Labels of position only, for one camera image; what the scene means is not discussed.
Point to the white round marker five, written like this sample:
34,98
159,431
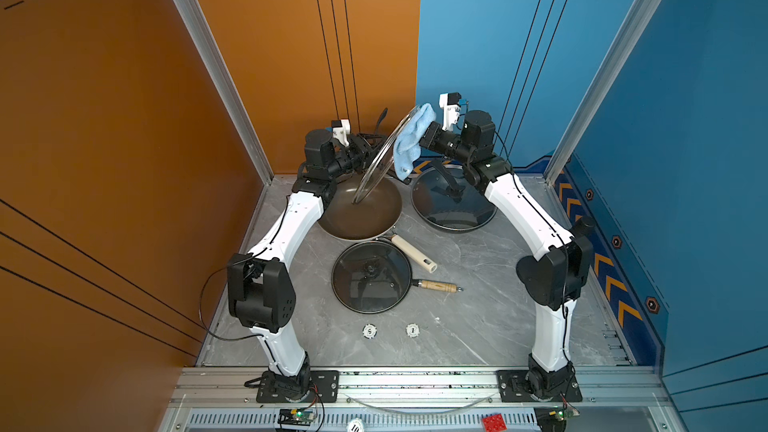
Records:
369,331

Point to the aluminium corner post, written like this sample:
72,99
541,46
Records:
207,47
630,31

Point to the red perforated block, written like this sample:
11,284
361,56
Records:
494,423

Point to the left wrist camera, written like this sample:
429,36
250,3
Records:
340,130

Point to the brown wok cream handle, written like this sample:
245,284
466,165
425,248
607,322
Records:
373,217

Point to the left aluminium corner post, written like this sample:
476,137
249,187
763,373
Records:
207,47

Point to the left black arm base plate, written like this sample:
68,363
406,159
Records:
274,388

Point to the green circuit board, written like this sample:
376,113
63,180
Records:
297,419

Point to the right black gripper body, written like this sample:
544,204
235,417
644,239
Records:
449,144

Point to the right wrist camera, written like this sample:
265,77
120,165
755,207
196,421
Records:
450,103

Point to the white round numbered tag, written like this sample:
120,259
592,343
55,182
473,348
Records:
355,425

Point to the small board with wires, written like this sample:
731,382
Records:
564,414

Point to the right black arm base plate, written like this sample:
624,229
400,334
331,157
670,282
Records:
517,385

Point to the light blue microfibre cloth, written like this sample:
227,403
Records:
407,148

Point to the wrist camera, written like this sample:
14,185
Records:
340,130
450,103

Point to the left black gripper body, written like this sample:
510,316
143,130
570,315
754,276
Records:
353,159

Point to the aluminium front rail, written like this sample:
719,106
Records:
430,387

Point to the right aluminium corner post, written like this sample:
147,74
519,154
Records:
630,31

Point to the large glass pot lid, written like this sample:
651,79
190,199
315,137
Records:
382,162

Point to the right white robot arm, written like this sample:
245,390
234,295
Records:
557,267

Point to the white round marker one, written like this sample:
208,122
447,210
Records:
412,330

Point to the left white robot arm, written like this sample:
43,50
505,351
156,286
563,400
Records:
260,292

